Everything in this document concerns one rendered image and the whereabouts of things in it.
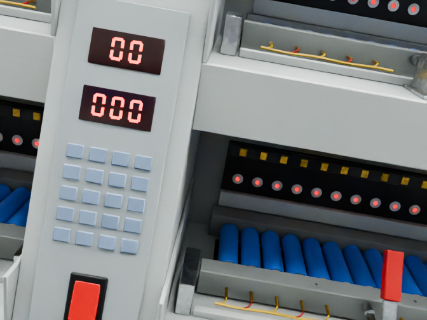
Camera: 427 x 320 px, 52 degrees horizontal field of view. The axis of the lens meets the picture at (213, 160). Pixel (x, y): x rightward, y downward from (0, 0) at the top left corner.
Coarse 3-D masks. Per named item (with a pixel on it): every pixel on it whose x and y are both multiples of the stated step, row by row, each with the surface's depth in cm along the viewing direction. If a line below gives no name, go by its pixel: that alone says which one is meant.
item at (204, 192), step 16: (240, 0) 47; (224, 16) 47; (240, 32) 47; (0, 96) 48; (208, 144) 48; (224, 144) 48; (256, 144) 48; (272, 144) 48; (208, 160) 48; (224, 160) 48; (352, 160) 48; (368, 160) 48; (208, 176) 48; (192, 192) 48; (208, 192) 48; (192, 208) 48; (208, 208) 48; (208, 224) 48; (416, 240) 48
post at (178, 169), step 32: (64, 0) 28; (128, 0) 28; (160, 0) 28; (192, 0) 28; (64, 32) 28; (192, 32) 28; (64, 64) 28; (192, 64) 28; (192, 96) 28; (192, 160) 39; (32, 192) 28; (160, 192) 28; (32, 224) 28; (160, 224) 28; (32, 256) 28; (160, 256) 28; (32, 288) 29; (160, 288) 29
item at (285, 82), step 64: (256, 0) 44; (320, 0) 44; (384, 0) 44; (256, 64) 31; (320, 64) 32; (384, 64) 34; (192, 128) 29; (256, 128) 29; (320, 128) 29; (384, 128) 29
